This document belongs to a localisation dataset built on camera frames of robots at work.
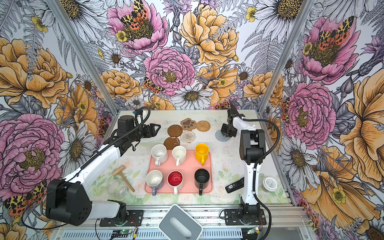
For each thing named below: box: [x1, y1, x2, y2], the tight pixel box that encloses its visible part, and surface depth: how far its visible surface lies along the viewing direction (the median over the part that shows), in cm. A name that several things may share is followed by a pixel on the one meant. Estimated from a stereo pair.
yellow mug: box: [194, 143, 210, 166], surface depth 91 cm
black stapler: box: [225, 177, 245, 194], surface depth 83 cm
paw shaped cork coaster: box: [180, 118, 197, 131], surface depth 114 cm
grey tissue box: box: [158, 204, 203, 240], surface depth 70 cm
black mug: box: [194, 168, 210, 196], surface depth 82 cm
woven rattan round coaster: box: [196, 120, 211, 132], surface depth 114 cm
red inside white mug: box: [167, 170, 184, 195], surface depth 83 cm
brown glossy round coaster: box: [163, 136, 180, 150], surface depth 104 cm
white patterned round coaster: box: [180, 131, 196, 143], surface depth 108 cm
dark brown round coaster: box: [167, 124, 183, 138], surface depth 111 cm
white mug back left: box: [151, 144, 168, 167], surface depth 91 cm
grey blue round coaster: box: [214, 129, 231, 142], surface depth 107 cm
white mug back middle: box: [172, 145, 187, 167], surface depth 91 cm
